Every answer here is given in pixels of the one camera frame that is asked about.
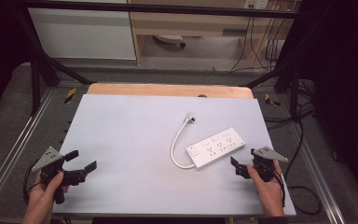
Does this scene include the wooden desk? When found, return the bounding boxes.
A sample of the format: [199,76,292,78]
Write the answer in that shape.
[126,0,296,67]

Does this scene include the white power strip cable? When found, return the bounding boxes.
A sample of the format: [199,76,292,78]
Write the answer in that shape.
[170,119,198,171]

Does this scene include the aluminium rail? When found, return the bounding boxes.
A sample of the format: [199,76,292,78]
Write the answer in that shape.
[0,88,56,213]
[287,122,347,224]

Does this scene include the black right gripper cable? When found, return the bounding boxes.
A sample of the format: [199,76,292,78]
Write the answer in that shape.
[272,170,287,209]

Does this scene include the pale grey table board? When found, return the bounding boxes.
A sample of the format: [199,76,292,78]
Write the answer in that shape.
[52,93,297,217]

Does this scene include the black metal frame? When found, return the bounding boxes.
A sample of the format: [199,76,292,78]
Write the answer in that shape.
[13,0,304,123]

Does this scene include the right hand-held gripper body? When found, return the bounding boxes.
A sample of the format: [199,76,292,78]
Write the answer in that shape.
[234,146,289,183]

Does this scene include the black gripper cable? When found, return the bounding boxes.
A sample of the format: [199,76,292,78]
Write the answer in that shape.
[272,170,287,209]
[22,159,43,205]

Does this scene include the black floor cables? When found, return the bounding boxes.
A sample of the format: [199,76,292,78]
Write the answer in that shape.
[263,78,324,217]

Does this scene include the white cabinet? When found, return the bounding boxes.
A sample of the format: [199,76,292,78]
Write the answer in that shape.
[27,7,137,61]

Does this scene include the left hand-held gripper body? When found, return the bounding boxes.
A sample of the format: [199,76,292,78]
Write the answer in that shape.
[32,146,89,205]

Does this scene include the person's right hand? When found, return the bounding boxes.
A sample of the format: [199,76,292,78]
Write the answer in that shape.
[246,160,286,218]

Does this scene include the person's left hand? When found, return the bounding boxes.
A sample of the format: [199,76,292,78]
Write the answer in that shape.
[22,170,71,217]

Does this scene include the white power strip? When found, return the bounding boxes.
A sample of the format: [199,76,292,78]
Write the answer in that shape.
[185,127,246,171]

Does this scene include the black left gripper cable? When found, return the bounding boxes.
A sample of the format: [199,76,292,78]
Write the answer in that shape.
[22,159,43,205]

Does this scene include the hanging black cables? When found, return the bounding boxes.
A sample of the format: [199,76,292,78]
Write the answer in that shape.
[228,16,282,74]

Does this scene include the white wall outlet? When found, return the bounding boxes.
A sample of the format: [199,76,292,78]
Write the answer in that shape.
[242,0,270,10]

